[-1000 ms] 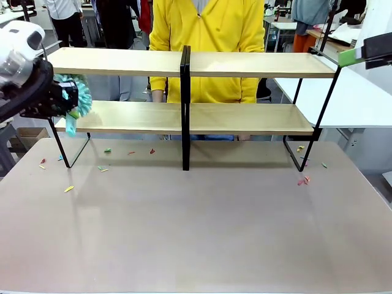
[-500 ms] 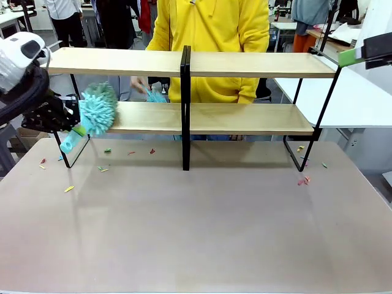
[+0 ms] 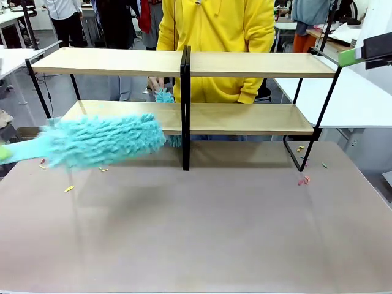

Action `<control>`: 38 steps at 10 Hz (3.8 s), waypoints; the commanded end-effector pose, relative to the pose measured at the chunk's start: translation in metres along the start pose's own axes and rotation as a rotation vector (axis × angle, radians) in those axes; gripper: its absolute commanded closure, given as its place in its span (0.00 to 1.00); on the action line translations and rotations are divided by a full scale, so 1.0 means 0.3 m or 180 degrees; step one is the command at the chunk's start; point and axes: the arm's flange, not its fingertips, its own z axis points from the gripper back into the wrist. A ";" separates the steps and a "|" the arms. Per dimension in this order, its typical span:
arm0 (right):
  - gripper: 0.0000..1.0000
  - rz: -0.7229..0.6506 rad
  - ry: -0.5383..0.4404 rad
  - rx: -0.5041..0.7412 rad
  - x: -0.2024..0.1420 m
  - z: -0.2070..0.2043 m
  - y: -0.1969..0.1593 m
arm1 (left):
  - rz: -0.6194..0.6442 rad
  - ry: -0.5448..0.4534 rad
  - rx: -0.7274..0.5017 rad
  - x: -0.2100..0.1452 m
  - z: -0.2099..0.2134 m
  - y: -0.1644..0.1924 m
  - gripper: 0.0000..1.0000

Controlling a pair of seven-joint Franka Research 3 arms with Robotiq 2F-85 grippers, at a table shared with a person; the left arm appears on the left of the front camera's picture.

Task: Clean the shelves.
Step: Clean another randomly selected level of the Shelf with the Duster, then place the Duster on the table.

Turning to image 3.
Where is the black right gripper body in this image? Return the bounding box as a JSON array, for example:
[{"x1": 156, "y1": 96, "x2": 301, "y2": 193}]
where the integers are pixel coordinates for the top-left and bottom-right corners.
[{"x1": 363, "y1": 32, "x2": 392, "y2": 70}]

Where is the teal microfibre duster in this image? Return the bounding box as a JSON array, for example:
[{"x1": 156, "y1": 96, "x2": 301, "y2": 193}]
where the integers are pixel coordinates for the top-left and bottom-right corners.
[
  {"x1": 0, "y1": 112, "x2": 168, "y2": 171},
  {"x1": 155, "y1": 86, "x2": 184, "y2": 150}
]

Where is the person's right forearm yellow sleeve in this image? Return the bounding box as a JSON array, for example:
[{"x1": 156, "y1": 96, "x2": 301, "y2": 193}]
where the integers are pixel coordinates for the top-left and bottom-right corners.
[{"x1": 156, "y1": 27, "x2": 177, "y2": 52}]

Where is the person's left forearm yellow sleeve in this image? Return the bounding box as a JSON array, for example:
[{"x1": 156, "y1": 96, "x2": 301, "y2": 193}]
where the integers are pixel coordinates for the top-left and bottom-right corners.
[{"x1": 237, "y1": 45, "x2": 276, "y2": 105}]

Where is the person's right hand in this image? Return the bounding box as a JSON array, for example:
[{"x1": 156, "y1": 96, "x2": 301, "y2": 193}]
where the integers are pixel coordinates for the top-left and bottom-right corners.
[{"x1": 148, "y1": 76, "x2": 167, "y2": 93}]

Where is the grey stool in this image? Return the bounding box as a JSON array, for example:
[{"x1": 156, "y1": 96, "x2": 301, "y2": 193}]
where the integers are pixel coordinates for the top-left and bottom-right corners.
[{"x1": 0, "y1": 122, "x2": 19, "y2": 178}]

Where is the wooden table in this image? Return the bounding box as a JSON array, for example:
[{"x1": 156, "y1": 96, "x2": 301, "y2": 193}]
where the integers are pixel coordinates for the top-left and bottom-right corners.
[{"x1": 306, "y1": 29, "x2": 359, "y2": 56}]

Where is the white crumpled paper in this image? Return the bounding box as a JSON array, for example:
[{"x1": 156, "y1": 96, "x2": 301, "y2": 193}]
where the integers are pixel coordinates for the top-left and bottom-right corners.
[{"x1": 327, "y1": 21, "x2": 367, "y2": 47}]

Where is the cardboard box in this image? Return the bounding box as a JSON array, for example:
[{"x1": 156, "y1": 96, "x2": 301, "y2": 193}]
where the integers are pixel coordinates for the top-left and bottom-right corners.
[{"x1": 17, "y1": 127, "x2": 47, "y2": 138}]

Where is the beige cloth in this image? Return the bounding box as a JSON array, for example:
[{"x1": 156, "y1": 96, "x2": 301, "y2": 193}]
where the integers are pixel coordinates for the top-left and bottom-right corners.
[{"x1": 0, "y1": 109, "x2": 15, "y2": 129}]

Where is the black stand pole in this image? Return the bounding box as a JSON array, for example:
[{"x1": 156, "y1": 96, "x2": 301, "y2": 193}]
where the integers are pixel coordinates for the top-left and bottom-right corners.
[{"x1": 318, "y1": 0, "x2": 341, "y2": 56}]

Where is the white table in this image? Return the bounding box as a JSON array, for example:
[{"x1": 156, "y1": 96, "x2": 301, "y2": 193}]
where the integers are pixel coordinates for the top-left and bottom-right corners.
[
  {"x1": 0, "y1": 48, "x2": 47, "y2": 81},
  {"x1": 0, "y1": 10, "x2": 34, "y2": 31},
  {"x1": 274, "y1": 21, "x2": 298, "y2": 53},
  {"x1": 271, "y1": 66, "x2": 392, "y2": 153},
  {"x1": 382, "y1": 170, "x2": 392, "y2": 205}
]

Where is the person in grey jacket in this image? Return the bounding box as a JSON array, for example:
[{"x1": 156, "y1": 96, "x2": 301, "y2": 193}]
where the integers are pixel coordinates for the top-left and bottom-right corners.
[{"x1": 290, "y1": 0, "x2": 336, "y2": 53}]

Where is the black office chair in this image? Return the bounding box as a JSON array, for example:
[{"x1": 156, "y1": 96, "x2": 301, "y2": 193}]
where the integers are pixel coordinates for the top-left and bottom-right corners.
[{"x1": 254, "y1": 78, "x2": 273, "y2": 104}]

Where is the person in yellow hoodie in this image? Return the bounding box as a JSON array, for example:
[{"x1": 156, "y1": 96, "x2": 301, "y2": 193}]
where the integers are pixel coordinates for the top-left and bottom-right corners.
[{"x1": 156, "y1": 0, "x2": 276, "y2": 142}]

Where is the person in white shirt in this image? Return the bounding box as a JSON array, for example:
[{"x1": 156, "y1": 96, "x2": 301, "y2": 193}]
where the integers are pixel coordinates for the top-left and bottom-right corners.
[{"x1": 42, "y1": 0, "x2": 85, "y2": 48}]

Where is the person in dark coat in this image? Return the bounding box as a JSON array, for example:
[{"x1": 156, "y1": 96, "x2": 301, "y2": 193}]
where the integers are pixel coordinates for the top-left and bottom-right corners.
[{"x1": 96, "y1": 0, "x2": 137, "y2": 102}]

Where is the person in red top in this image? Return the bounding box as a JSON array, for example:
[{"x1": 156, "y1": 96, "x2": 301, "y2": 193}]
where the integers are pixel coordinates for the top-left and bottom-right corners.
[{"x1": 138, "y1": 0, "x2": 164, "y2": 51}]

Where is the black frame wooden shelf unit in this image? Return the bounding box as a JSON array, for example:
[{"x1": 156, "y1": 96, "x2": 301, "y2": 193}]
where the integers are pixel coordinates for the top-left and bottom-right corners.
[
  {"x1": 25, "y1": 45, "x2": 189, "y2": 171},
  {"x1": 183, "y1": 45, "x2": 343, "y2": 173}
]

